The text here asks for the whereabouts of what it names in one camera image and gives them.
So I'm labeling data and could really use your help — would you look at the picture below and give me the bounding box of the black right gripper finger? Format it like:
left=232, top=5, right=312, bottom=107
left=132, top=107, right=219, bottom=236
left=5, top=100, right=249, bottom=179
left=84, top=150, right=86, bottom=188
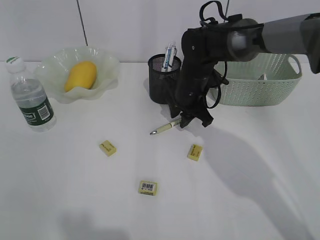
left=197, top=113, right=214, bottom=127
left=179, top=112, right=194, bottom=129

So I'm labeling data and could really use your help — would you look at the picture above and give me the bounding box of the cream barrel pen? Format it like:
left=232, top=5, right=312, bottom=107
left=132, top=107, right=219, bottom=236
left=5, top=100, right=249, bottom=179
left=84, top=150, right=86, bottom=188
left=149, top=118, right=182, bottom=136

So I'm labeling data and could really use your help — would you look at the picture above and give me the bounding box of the yellow eraser with barcode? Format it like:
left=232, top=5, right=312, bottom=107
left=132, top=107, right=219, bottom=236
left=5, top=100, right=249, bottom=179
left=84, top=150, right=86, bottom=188
left=138, top=180, right=158, bottom=196

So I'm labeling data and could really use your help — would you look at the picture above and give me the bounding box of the grey grip clear pen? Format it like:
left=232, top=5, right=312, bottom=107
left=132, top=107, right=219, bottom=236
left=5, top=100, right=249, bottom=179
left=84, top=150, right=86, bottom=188
left=167, top=41, right=178, bottom=72

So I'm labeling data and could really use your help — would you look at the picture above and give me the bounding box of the left black wall cable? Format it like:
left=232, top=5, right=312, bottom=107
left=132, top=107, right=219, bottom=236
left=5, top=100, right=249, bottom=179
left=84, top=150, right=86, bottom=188
left=75, top=0, right=89, bottom=47

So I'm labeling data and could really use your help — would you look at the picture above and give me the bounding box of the black mesh pen holder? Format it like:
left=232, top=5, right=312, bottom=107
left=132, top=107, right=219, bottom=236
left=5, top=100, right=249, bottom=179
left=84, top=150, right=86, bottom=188
left=147, top=54, right=182, bottom=105

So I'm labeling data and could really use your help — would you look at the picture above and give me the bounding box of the pale green plastic basket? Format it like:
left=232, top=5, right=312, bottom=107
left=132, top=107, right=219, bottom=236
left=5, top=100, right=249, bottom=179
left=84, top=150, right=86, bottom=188
left=219, top=53, right=302, bottom=107

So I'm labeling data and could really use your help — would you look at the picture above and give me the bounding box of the yellow mango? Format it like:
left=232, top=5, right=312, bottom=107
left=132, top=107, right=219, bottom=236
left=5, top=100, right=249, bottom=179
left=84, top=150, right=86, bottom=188
left=64, top=61, right=97, bottom=92

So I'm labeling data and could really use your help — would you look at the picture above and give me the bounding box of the blue clip grey pen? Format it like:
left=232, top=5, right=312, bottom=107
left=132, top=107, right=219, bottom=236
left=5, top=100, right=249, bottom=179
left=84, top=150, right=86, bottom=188
left=161, top=43, right=172, bottom=72

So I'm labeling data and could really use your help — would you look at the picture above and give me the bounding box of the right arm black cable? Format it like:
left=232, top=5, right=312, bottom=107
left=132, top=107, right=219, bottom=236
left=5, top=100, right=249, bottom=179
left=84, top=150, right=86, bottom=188
left=199, top=0, right=230, bottom=110

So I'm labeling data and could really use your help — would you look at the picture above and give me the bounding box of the waste paper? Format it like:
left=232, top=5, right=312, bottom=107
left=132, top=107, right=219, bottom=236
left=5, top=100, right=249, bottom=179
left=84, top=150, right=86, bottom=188
left=257, top=73, right=267, bottom=81

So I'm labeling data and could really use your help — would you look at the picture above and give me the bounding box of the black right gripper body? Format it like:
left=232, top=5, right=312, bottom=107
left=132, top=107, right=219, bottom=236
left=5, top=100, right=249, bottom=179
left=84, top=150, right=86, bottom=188
left=166, top=90, right=209, bottom=118

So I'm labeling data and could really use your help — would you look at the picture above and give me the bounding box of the clear water bottle green label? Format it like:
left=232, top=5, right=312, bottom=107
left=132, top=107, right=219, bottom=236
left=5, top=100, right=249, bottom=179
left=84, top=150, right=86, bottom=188
left=5, top=56, right=57, bottom=133

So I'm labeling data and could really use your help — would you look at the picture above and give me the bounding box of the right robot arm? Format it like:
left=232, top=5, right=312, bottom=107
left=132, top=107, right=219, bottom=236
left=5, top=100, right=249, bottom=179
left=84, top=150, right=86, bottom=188
left=170, top=13, right=320, bottom=128

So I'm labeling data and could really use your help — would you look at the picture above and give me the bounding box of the pale green wavy plate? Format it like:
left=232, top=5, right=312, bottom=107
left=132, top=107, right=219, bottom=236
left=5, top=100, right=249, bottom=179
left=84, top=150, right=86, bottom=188
left=33, top=46, right=120, bottom=104

